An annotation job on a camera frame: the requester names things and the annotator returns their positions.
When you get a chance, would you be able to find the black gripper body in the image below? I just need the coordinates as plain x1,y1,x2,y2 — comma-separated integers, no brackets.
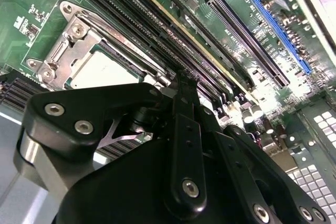
55,136,251,224

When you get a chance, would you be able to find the metal CPU socket cover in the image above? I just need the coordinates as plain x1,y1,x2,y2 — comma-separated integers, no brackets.
48,28,174,91

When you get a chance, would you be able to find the metal wire locking lever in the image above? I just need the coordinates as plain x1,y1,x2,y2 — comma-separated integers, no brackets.
78,10,184,79

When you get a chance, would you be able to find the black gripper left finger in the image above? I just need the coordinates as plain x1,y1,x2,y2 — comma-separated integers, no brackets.
13,73,208,214

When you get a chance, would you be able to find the silver CPU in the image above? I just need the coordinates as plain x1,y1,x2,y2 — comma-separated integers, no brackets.
64,48,148,90

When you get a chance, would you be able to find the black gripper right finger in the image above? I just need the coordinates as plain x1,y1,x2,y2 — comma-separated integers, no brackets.
185,76,331,224

